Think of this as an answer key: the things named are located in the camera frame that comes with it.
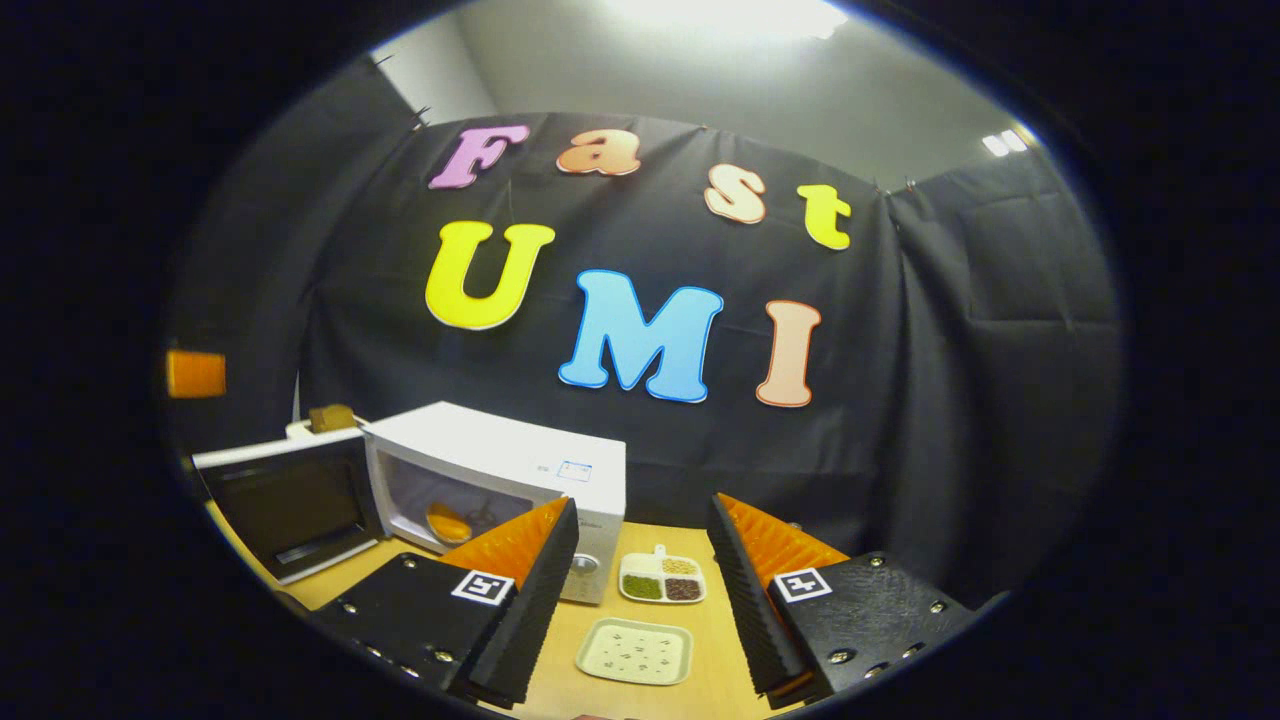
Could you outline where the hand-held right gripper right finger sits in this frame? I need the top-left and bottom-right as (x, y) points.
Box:
(707, 492), (977, 709)

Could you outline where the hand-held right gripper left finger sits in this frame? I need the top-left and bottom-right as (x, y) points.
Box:
(310, 497), (580, 709)

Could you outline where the orange sugared bread roll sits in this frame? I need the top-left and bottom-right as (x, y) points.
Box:
(425, 500), (474, 546)

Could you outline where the white microwave oven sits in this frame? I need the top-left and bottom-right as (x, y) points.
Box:
(192, 401), (628, 606)

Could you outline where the white divided bean tray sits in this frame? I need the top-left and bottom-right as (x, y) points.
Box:
(618, 545), (707, 605)

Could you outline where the cream square plate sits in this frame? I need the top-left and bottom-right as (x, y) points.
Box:
(575, 617), (694, 687)

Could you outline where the white toaster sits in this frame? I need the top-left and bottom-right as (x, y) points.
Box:
(285, 415), (366, 442)

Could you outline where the black backdrop cloth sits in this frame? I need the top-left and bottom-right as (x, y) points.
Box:
(165, 55), (1126, 611)

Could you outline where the large ceiling light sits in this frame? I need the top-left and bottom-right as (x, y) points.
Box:
(610, 0), (851, 41)

